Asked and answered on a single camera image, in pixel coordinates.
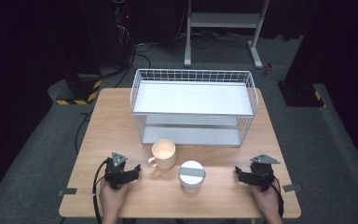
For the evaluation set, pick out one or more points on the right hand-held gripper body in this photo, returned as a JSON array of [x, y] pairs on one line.
[[262, 174]]

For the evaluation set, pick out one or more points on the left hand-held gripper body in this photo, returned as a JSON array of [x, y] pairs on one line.
[[115, 174]]

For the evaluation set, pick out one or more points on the person's left hand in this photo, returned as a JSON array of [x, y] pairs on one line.
[[112, 197]]

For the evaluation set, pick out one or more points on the person's right hand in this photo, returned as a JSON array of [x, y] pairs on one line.
[[267, 200]]

